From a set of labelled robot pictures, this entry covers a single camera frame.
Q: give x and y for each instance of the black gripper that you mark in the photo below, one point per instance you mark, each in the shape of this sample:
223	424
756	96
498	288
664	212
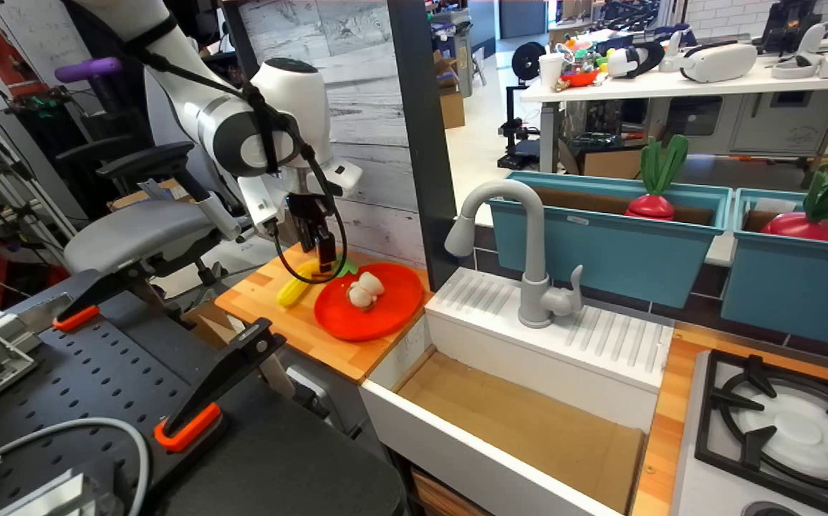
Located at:
309	224

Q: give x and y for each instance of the right teal planter box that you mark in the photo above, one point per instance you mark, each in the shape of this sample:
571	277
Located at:
775	281

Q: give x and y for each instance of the red plate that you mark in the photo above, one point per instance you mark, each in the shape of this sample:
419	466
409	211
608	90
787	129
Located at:
396	304

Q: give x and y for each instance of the teal planter box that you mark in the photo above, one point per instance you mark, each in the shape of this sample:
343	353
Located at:
646	258
775	281

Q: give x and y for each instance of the black stove grate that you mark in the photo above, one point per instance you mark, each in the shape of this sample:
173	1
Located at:
754	439

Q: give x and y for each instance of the far black orange clamp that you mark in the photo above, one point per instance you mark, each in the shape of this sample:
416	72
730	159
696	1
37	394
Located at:
85	304

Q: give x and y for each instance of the near black orange clamp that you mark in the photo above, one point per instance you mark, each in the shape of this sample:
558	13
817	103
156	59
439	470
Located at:
201	410

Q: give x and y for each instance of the white toy garlic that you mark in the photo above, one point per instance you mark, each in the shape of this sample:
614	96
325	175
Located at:
365	290

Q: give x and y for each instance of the black perforated mount plate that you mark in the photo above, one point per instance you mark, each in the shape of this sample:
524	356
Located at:
131	366

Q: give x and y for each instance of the toy radish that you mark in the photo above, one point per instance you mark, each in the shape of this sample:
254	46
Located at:
658	166
805	221

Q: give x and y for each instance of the white VR headset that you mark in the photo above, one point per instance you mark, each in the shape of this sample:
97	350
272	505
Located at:
716	62

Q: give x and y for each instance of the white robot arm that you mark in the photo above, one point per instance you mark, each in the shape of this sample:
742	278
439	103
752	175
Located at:
266	139

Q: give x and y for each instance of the black orange clamp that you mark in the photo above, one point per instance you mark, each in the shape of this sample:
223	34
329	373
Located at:
201	410
85	304

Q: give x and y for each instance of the yellow toy carrot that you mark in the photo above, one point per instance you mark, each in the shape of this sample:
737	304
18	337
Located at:
292	290

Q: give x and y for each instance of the left teal planter box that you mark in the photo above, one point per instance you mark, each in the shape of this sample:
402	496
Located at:
646	258

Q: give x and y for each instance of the right toy radish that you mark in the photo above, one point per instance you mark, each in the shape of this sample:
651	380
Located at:
805	221

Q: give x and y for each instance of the left toy radish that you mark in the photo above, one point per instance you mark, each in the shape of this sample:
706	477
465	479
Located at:
658	166

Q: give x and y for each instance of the white toy sink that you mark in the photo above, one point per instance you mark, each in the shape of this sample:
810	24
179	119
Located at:
522	423

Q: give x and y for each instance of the grey toy faucet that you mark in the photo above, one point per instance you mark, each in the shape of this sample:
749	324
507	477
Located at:
538	302

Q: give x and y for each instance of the grey office chair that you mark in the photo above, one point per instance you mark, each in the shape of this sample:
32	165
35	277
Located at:
157	234

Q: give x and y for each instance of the white background table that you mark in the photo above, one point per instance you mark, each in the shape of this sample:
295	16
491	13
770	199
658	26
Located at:
756	113

